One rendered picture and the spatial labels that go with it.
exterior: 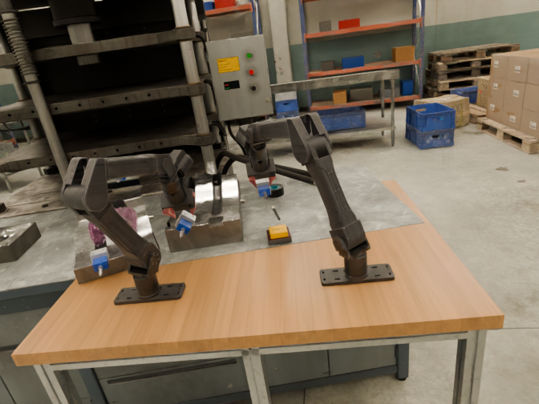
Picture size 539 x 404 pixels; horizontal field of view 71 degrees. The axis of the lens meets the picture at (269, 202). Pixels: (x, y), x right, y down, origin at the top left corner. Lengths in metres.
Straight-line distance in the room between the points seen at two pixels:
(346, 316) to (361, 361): 0.81
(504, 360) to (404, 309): 1.14
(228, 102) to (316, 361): 1.33
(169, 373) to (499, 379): 1.38
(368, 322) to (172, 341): 0.47
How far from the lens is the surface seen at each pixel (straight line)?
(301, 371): 1.74
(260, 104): 2.07
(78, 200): 0.96
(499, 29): 8.48
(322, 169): 1.01
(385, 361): 1.81
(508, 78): 5.29
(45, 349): 1.16
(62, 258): 1.60
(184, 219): 1.31
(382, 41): 7.94
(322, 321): 0.97
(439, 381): 1.94
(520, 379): 2.04
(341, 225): 1.01
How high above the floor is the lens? 1.44
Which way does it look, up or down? 23 degrees down
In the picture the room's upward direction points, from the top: 8 degrees counter-clockwise
